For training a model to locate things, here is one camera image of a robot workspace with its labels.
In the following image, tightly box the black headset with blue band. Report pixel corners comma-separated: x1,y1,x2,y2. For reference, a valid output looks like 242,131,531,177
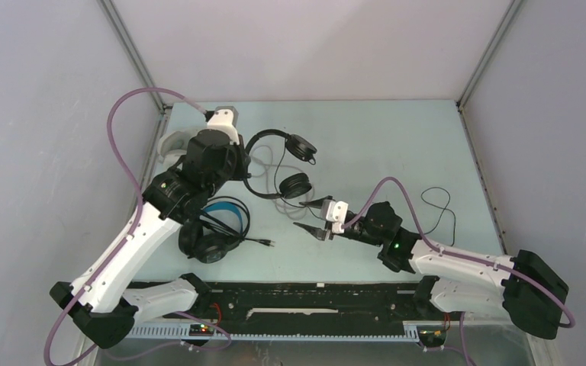
178,196,275,264

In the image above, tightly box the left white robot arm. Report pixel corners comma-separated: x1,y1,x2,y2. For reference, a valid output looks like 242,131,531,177
50,127,247,349

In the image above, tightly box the white gaming headset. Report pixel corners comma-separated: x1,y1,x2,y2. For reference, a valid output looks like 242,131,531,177
157,129,304,218

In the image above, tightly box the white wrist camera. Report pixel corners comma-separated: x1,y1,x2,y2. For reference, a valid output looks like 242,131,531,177
320,200,349,223
205,106,240,145

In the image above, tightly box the right aluminium frame post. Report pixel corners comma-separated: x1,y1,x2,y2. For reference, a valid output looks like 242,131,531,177
456,0,526,111

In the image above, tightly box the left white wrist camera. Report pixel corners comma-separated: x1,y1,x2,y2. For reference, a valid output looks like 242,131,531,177
205,106,240,145

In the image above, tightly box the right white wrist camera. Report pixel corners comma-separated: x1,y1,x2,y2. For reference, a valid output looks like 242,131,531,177
320,200,349,223

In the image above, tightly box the small black on-ear headphones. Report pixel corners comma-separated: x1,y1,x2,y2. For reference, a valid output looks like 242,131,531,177
242,129,459,249

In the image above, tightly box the left aluminium frame post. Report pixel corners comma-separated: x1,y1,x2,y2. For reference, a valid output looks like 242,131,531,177
97,0,156,88

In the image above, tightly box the aluminium frame post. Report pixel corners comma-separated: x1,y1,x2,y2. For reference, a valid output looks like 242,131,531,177
456,0,526,111
97,0,156,88

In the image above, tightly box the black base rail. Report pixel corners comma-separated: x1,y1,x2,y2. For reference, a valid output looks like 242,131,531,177
188,282,458,337

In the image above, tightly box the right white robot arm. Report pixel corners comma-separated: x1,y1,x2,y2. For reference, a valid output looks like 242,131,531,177
300,196,569,340

